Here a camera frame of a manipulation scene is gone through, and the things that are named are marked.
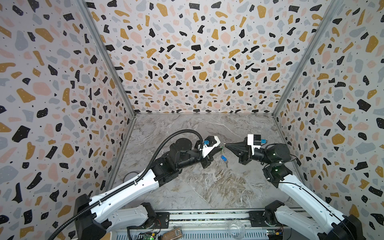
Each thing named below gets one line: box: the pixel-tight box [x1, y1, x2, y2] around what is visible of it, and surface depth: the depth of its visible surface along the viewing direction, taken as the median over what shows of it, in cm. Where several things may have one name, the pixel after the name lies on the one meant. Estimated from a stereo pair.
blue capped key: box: [220, 155, 229, 168], surface depth 99 cm
